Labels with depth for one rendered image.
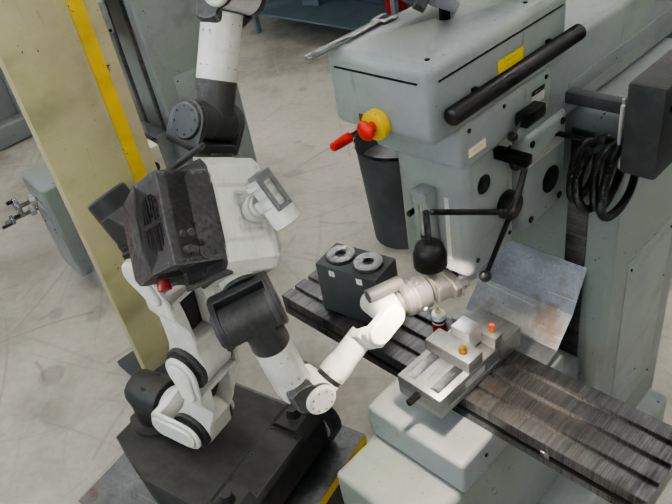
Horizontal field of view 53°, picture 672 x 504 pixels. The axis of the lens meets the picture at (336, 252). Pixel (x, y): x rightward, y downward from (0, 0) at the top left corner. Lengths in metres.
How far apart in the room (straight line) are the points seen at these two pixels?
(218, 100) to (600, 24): 0.91
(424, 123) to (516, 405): 0.89
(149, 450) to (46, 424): 1.23
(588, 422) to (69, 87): 2.17
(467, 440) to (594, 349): 0.55
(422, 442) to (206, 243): 0.85
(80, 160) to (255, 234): 1.56
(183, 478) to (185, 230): 1.13
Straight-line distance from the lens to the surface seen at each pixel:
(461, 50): 1.27
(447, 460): 1.86
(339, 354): 1.63
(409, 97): 1.24
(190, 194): 1.41
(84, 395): 3.63
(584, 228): 1.95
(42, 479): 3.38
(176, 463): 2.37
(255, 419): 2.39
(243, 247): 1.44
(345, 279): 2.02
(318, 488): 2.38
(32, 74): 2.79
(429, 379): 1.82
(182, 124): 1.49
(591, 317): 2.13
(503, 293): 2.14
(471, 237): 1.53
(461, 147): 1.35
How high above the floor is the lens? 2.33
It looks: 36 degrees down
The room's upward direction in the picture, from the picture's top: 11 degrees counter-clockwise
